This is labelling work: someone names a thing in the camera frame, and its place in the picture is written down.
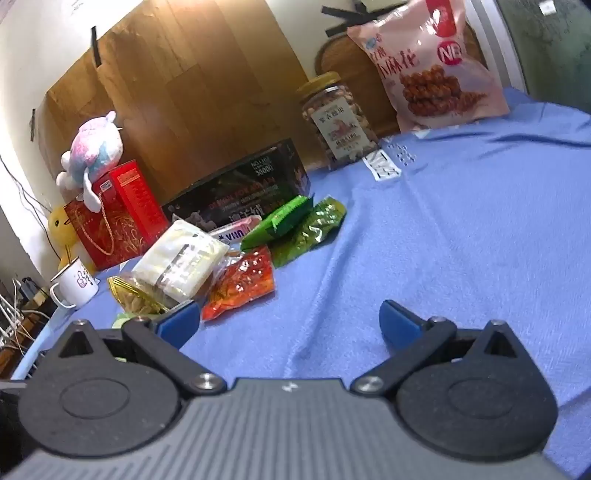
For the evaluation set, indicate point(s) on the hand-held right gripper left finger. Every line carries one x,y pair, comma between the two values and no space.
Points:
180,318

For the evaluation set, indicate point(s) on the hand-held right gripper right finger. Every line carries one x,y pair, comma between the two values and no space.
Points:
397,323

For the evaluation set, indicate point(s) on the gold snack packet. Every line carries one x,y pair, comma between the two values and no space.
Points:
134,300

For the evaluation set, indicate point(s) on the light green snack packet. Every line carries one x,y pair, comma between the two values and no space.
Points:
127,317

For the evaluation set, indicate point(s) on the white snack packet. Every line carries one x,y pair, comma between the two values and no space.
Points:
180,258

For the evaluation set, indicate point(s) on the red snack packet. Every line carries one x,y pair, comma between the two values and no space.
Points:
242,281

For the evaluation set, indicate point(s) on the pink white candy packet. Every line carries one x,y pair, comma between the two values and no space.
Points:
238,230

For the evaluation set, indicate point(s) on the olive green snack packet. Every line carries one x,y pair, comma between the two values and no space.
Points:
309,235

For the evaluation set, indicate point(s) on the bright green snack packet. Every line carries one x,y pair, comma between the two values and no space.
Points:
281,219

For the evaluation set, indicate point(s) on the black printed box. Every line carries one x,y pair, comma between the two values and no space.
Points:
240,189

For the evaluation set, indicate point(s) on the printed blue cloth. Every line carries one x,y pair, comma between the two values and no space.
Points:
438,230

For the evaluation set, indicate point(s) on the white enamel mug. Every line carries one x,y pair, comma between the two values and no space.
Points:
76,284

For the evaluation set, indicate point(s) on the red gift box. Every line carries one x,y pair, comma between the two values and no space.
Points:
124,217

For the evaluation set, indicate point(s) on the yellow plush toy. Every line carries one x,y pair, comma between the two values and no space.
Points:
62,230

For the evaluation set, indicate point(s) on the pink plush toy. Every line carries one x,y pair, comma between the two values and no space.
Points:
94,147

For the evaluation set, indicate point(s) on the clear nut jar yellow lid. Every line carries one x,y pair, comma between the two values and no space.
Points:
339,124

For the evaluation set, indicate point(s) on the wood pattern board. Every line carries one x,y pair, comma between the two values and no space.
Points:
184,83

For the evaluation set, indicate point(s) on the short black tape strip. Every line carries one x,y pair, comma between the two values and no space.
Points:
33,124

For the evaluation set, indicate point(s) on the pink snack bag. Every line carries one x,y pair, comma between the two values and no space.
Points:
429,60

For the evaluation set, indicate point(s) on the long black tape strip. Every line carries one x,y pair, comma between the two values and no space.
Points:
96,46

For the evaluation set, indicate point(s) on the crossed black tape strips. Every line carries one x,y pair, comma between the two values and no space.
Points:
358,16

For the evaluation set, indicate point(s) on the frosted green window pane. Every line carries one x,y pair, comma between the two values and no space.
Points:
549,41

